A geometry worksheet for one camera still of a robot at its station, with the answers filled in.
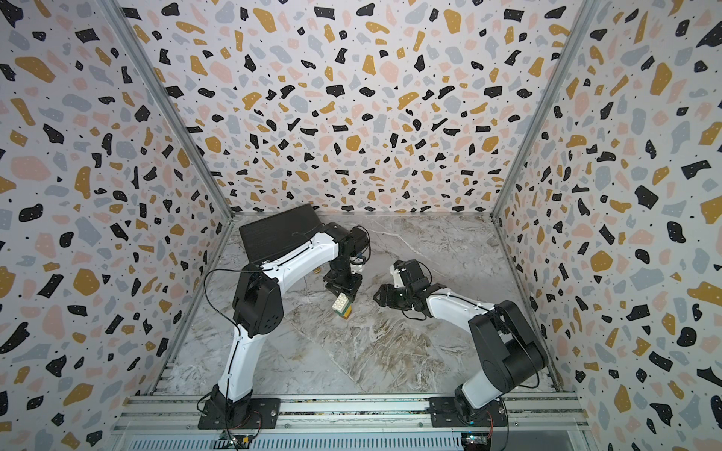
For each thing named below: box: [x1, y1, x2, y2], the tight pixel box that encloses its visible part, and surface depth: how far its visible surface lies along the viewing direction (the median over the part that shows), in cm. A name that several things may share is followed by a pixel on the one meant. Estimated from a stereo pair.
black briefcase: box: [238, 203, 325, 265], surface depth 115 cm
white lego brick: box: [331, 292, 349, 313], surface depth 86 cm
